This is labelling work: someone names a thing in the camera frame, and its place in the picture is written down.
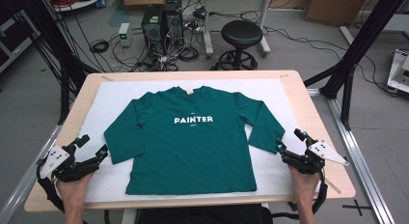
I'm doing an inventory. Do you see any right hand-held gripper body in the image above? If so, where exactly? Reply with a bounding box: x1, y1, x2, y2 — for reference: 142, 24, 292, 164
281, 138, 350, 176

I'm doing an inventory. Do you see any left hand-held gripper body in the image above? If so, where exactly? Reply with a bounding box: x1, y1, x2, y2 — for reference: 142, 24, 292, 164
40, 143, 100, 183

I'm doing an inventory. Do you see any green long-sleeve shirt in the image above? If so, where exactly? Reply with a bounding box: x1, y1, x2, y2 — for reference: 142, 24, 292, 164
103, 85, 286, 196

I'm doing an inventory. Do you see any person's left hand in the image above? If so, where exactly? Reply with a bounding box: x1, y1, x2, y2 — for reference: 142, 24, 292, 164
57, 173, 95, 208

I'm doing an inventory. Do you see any person's right hand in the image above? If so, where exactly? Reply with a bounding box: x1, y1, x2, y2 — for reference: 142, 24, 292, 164
288, 165, 321, 203

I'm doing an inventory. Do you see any white foam mat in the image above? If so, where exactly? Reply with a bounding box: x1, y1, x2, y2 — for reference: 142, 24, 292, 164
52, 78, 322, 205

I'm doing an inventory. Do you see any black tape cross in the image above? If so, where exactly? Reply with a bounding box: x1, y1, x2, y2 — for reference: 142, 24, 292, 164
341, 199, 372, 217

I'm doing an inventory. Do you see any white machine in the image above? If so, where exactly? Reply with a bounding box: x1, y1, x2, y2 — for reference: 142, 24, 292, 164
387, 48, 409, 96

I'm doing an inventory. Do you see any small white device green light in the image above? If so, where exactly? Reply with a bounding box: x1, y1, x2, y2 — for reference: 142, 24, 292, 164
118, 22, 133, 47

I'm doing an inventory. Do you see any black round stool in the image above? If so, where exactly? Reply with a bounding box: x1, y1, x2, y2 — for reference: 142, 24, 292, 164
210, 19, 264, 71

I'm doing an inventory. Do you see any large cardboard box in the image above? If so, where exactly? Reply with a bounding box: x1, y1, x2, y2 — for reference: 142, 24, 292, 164
304, 0, 368, 27

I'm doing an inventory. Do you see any black computer tower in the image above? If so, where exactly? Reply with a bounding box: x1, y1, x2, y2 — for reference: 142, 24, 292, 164
141, 5, 165, 55
163, 0, 185, 48

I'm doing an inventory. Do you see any round white table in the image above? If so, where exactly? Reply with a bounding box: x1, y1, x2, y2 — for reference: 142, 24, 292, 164
47, 0, 107, 13

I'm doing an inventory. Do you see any white desk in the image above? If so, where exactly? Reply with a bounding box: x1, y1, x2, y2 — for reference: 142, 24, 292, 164
196, 0, 302, 58

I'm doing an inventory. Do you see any aluminium rail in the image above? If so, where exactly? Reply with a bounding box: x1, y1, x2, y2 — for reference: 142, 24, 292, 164
0, 124, 63, 224
307, 88, 396, 224

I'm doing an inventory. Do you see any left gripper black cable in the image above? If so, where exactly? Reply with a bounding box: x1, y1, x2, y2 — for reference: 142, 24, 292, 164
36, 162, 67, 215

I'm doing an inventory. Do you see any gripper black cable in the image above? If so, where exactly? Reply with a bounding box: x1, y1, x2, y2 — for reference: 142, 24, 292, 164
271, 169, 329, 220
36, 162, 67, 215

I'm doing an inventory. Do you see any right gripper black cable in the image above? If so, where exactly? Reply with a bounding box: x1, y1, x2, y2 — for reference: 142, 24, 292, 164
271, 169, 329, 220

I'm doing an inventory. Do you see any long black floor cable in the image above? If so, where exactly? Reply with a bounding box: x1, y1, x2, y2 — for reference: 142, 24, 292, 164
263, 24, 398, 97

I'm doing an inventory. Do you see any coiled black cable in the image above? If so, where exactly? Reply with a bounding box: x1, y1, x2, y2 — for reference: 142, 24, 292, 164
89, 40, 110, 54

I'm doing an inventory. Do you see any tangle of floor cables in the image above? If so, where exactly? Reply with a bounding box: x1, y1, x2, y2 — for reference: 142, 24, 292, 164
109, 40, 201, 72

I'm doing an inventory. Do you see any black metal frame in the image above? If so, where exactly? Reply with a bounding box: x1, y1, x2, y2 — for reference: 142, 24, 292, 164
6, 0, 101, 126
303, 0, 409, 131

